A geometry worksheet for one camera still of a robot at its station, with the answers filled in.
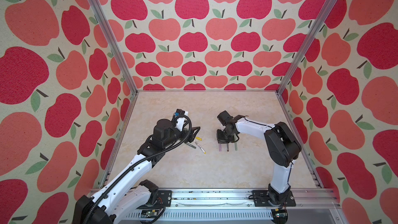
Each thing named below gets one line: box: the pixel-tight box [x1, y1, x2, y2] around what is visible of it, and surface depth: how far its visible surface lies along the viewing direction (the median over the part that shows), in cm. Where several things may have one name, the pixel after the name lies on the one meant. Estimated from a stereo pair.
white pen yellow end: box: [194, 141, 207, 154], surface depth 92 cm
